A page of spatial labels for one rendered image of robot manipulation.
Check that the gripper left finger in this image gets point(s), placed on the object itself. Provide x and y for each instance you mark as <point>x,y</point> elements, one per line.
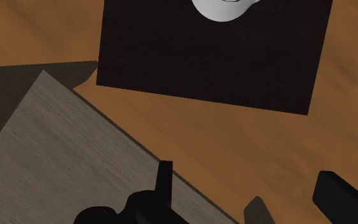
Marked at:
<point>163,186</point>

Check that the grey wooden table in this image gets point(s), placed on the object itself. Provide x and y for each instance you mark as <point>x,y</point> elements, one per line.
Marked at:
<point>57,149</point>

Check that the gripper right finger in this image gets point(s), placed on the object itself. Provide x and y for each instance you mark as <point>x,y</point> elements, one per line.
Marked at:
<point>343,201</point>

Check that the black robot stand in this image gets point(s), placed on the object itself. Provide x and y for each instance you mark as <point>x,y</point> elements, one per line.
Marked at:
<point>212,62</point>

